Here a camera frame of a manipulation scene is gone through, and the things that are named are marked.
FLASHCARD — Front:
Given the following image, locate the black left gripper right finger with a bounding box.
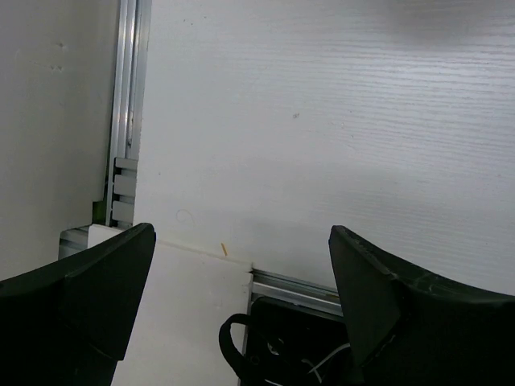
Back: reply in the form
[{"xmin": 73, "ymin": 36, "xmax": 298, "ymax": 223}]
[{"xmin": 328, "ymin": 225, "xmax": 514, "ymax": 385}]

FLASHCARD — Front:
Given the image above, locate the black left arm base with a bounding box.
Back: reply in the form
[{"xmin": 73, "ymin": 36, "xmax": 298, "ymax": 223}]
[{"xmin": 218, "ymin": 297, "xmax": 365, "ymax": 385}]

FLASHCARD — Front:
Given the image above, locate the vertical aluminium frame rail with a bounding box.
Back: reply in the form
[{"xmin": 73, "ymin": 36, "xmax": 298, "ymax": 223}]
[{"xmin": 105, "ymin": 0, "xmax": 152, "ymax": 229}]

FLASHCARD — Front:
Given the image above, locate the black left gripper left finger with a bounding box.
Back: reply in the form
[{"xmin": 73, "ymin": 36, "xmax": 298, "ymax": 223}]
[{"xmin": 1, "ymin": 223, "xmax": 156, "ymax": 385}]

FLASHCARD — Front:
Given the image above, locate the horizontal aluminium frame rail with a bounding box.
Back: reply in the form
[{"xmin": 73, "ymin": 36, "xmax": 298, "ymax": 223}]
[{"xmin": 249, "ymin": 269, "xmax": 343, "ymax": 318}]

